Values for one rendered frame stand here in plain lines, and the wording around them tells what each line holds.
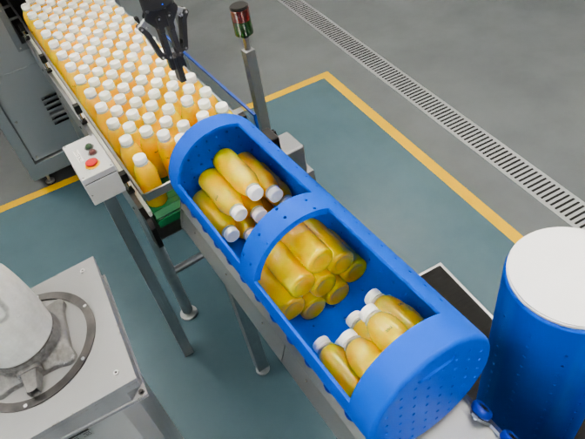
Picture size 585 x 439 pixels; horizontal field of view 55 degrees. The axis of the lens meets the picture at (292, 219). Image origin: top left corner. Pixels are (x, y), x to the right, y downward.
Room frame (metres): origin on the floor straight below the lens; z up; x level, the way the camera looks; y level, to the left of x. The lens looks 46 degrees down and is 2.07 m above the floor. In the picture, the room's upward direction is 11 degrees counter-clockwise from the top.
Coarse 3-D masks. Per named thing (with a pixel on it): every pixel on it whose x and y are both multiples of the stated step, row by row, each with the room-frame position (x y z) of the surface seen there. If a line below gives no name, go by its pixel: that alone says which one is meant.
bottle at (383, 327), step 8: (376, 312) 0.61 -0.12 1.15; (384, 312) 0.61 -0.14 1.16; (368, 320) 0.60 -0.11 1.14; (376, 320) 0.59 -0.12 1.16; (384, 320) 0.58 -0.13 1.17; (392, 320) 0.58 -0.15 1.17; (368, 328) 0.59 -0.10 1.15; (376, 328) 0.57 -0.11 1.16; (384, 328) 0.57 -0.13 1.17; (392, 328) 0.56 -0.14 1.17; (400, 328) 0.56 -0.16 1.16; (376, 336) 0.56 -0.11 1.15; (384, 336) 0.55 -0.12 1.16; (392, 336) 0.55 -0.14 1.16; (376, 344) 0.55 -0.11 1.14; (384, 344) 0.54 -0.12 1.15
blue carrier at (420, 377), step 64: (192, 128) 1.22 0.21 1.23; (256, 128) 1.23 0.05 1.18; (192, 192) 1.20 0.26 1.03; (320, 192) 0.92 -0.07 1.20; (256, 256) 0.79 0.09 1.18; (384, 256) 0.70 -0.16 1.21; (320, 320) 0.75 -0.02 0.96; (448, 320) 0.53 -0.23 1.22; (384, 384) 0.44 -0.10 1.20; (448, 384) 0.47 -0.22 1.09
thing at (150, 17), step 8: (144, 0) 1.26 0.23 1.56; (152, 0) 1.25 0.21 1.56; (160, 0) 1.25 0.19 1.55; (168, 0) 1.26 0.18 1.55; (144, 8) 1.26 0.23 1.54; (152, 8) 1.25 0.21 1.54; (160, 8) 1.25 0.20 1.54; (168, 8) 1.28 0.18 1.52; (176, 8) 1.29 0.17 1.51; (144, 16) 1.27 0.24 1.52; (152, 16) 1.27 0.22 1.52; (160, 16) 1.27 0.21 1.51; (152, 24) 1.27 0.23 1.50; (168, 24) 1.28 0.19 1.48
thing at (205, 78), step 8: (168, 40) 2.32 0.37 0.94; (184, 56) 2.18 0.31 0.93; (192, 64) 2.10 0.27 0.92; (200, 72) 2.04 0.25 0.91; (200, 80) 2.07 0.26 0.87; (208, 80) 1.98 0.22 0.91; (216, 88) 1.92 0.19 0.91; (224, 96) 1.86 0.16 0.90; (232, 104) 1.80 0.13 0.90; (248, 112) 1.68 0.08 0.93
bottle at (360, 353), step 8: (352, 336) 0.60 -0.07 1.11; (352, 344) 0.57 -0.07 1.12; (360, 344) 0.57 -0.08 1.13; (368, 344) 0.56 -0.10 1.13; (352, 352) 0.56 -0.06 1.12; (360, 352) 0.55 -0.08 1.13; (368, 352) 0.55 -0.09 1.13; (376, 352) 0.54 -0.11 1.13; (352, 360) 0.54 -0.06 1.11; (360, 360) 0.54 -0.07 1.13; (368, 360) 0.53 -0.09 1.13; (352, 368) 0.54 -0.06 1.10; (360, 368) 0.52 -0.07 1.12; (360, 376) 0.52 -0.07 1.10
